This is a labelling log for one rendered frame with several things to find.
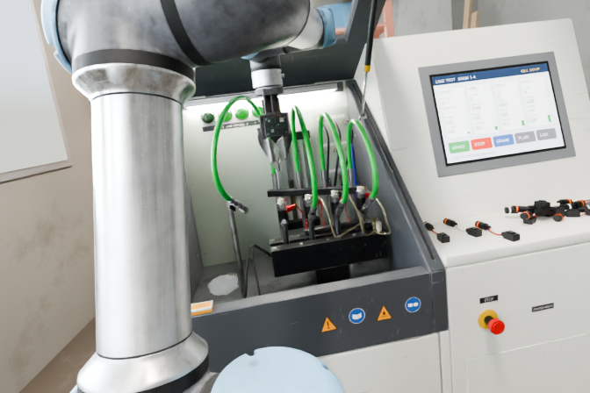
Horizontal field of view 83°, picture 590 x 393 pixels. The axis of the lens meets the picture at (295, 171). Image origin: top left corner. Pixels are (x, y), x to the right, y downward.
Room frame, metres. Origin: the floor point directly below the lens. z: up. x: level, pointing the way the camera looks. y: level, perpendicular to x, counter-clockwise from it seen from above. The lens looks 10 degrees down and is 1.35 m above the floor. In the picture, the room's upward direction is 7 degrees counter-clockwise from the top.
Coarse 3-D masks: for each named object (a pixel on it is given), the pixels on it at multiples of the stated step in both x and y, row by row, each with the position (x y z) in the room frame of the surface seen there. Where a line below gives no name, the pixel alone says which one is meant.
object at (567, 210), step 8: (544, 200) 0.88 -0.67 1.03; (560, 200) 0.90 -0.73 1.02; (568, 200) 0.89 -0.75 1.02; (504, 208) 0.92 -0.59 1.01; (512, 208) 0.90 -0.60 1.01; (520, 208) 0.89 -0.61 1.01; (528, 208) 0.89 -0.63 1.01; (536, 208) 0.88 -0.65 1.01; (544, 208) 0.86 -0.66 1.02; (552, 208) 0.87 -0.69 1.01; (560, 208) 0.86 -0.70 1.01; (568, 208) 0.87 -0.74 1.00; (576, 208) 0.89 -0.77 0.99; (584, 208) 0.88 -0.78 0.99; (520, 216) 0.85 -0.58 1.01; (528, 216) 0.84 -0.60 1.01; (536, 216) 0.89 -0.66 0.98; (560, 216) 0.84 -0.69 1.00; (568, 216) 0.86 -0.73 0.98; (576, 216) 0.86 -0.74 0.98; (528, 224) 0.85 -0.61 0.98
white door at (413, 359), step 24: (432, 336) 0.72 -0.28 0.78; (336, 360) 0.69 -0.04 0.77; (360, 360) 0.70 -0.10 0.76; (384, 360) 0.71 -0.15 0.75; (408, 360) 0.71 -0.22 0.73; (432, 360) 0.72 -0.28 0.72; (360, 384) 0.70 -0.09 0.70; (384, 384) 0.71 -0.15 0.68; (408, 384) 0.71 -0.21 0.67; (432, 384) 0.72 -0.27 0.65
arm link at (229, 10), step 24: (192, 0) 0.31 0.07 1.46; (216, 0) 0.31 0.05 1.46; (240, 0) 0.32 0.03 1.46; (264, 0) 0.33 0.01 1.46; (288, 0) 0.36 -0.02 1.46; (192, 24) 0.32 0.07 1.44; (216, 24) 0.32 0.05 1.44; (240, 24) 0.33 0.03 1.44; (264, 24) 0.34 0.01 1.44; (288, 24) 0.37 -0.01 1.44; (312, 24) 0.53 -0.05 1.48; (216, 48) 0.34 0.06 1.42; (240, 48) 0.35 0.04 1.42; (264, 48) 0.38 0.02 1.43; (288, 48) 0.72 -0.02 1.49; (312, 48) 0.72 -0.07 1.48
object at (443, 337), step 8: (440, 336) 0.72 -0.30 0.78; (448, 336) 0.72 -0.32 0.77; (440, 344) 0.72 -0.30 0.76; (448, 344) 0.72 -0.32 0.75; (440, 352) 0.73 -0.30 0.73; (448, 352) 0.72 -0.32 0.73; (440, 360) 0.73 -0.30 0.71; (448, 360) 0.72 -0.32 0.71; (440, 368) 0.73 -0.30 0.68; (448, 368) 0.72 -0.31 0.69; (448, 376) 0.72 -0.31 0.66; (448, 384) 0.72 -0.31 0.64; (448, 392) 0.72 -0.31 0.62
